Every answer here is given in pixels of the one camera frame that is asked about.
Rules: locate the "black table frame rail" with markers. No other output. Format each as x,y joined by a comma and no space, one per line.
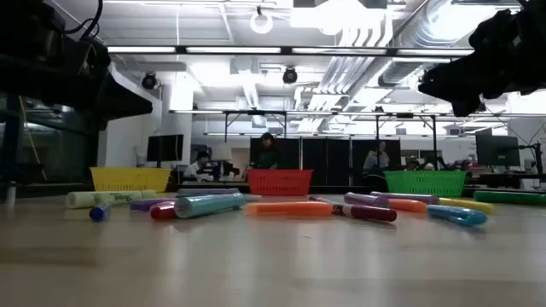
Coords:
213,185

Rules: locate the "yellow plastic basket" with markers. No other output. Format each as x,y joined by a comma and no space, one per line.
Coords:
128,179

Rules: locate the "green plastic basket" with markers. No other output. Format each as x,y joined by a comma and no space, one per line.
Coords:
426,183

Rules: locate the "teal highlighter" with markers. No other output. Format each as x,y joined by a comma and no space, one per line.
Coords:
209,204

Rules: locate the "thin blue marker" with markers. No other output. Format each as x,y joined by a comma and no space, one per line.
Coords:
100,212

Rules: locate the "maroon capped white marker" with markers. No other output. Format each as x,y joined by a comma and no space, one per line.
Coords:
371,212

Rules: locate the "black ceiling camera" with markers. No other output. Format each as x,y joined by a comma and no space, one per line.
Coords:
290,76
149,81

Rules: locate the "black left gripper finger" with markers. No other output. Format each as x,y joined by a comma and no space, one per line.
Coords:
123,104

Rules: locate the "lit overhead frame crossbar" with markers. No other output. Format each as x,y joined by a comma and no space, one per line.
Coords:
286,50

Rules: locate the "black monitor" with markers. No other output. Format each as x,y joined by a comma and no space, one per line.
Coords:
164,147
497,151

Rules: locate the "person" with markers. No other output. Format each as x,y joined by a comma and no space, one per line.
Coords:
268,158
375,160
196,168

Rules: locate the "red plastic basket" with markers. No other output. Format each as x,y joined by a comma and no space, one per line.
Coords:
279,182

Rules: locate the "yellow pole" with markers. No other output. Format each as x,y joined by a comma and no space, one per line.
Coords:
33,140

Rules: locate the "pale green highlighter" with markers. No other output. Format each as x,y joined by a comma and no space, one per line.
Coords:
106,198

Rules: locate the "black workstation frame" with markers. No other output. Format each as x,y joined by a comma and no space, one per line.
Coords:
256,113

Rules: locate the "orange highlighter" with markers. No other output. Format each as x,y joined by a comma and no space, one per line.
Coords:
290,209
407,205

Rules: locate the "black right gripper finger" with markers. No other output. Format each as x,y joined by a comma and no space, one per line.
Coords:
448,83
469,106

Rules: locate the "purple highlighter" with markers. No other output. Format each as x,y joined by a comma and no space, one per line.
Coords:
362,198
205,192
409,198
143,204

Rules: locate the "magenta capped marker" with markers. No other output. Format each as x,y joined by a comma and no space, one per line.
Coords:
162,211

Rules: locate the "blue highlighter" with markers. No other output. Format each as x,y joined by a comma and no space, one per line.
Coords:
456,215

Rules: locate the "black partition panels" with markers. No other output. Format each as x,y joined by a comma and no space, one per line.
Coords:
328,160

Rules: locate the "white bottle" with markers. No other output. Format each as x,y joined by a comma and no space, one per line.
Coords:
10,194

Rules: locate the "yellow highlighter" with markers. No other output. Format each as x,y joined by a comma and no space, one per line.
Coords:
469,205

